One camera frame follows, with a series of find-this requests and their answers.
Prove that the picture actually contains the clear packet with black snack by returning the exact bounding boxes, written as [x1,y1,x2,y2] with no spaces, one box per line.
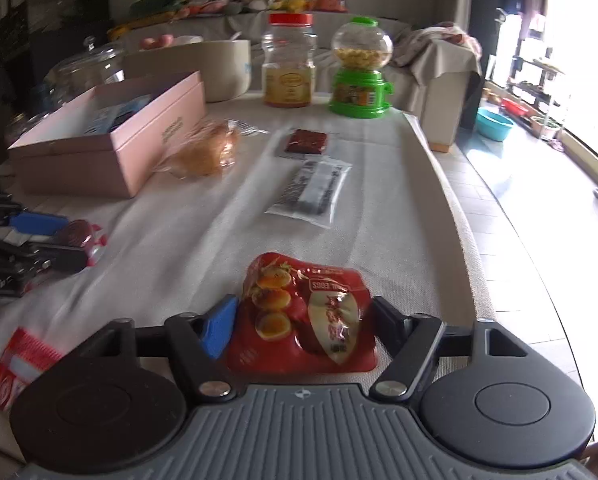
[264,156,354,229]

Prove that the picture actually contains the glass jar with lid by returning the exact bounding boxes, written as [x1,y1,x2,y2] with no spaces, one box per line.
[43,35,126,107]

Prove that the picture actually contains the metal rack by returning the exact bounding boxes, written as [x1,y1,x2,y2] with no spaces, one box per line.
[508,46,566,139]

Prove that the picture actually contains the green candy dispenser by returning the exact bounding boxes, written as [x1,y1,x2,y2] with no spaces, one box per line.
[327,16,395,120]

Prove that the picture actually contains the grey covered sofa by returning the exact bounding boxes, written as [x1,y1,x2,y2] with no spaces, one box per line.
[113,10,483,152]

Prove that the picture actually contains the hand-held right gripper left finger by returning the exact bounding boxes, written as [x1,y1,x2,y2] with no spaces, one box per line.
[78,294,240,402]

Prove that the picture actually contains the red egg snack packet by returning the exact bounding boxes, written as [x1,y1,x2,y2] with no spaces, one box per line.
[227,252,380,375]

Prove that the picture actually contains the red lid plastic jar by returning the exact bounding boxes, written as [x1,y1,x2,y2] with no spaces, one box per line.
[261,12,318,110]

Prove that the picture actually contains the red and white packet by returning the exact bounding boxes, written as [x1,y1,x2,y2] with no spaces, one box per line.
[0,327,63,412]

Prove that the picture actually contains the white round tub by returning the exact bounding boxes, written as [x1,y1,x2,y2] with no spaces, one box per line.
[123,39,253,104]

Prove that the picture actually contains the small red snack packet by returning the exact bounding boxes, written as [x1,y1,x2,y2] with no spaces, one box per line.
[54,218,109,267]

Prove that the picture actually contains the blue plastic basin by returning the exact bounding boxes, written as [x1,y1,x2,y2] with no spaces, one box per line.
[475,108,515,142]

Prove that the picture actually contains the pink white cloth heap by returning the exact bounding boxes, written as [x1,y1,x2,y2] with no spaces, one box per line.
[393,22,483,82]

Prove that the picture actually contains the bread bun in clear bag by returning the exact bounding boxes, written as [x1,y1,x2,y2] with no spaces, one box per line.
[165,119,269,179]

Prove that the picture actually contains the dark red square packet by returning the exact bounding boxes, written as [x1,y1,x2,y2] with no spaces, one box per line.
[275,128,340,159]

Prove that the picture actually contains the white planter bowl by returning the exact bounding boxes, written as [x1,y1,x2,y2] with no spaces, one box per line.
[530,115,563,139]

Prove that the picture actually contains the dark cabinet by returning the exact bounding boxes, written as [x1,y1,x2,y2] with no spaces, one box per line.
[0,0,110,112]

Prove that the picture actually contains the pink cardboard box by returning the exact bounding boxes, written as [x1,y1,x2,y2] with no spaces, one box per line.
[7,70,208,200]

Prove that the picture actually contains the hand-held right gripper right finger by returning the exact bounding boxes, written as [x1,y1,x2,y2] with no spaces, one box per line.
[369,296,531,402]

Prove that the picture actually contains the blue snack packet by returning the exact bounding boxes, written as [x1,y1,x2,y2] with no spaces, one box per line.
[85,97,151,134]

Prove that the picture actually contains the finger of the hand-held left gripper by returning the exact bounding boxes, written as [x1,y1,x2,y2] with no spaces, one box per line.
[0,187,71,237]
[0,233,94,297]

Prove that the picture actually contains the hanging clothes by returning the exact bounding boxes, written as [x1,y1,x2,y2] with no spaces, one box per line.
[498,0,546,42]

